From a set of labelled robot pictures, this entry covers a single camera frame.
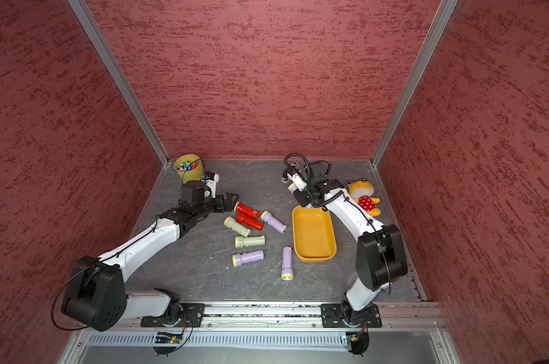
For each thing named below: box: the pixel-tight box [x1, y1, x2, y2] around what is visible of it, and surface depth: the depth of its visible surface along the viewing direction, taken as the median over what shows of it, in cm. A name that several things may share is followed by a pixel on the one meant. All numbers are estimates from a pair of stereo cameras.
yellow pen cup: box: [173, 153, 204, 185], surface depth 103 cm
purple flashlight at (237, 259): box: [232, 249, 265, 268], surface depth 86 cm
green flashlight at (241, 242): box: [235, 235, 266, 248], surface depth 90 cm
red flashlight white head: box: [234, 200, 261, 220], surface depth 99 cm
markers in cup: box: [177, 160, 198, 172], surface depth 105 cm
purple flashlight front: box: [280, 245, 295, 282], surface depth 85 cm
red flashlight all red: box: [235, 206, 265, 232], surface depth 97 cm
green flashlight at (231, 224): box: [223, 216, 252, 238], surface depth 94 cm
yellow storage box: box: [291, 204, 338, 264], surface depth 91 cm
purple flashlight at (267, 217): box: [260, 210, 288, 234], surface depth 97 cm
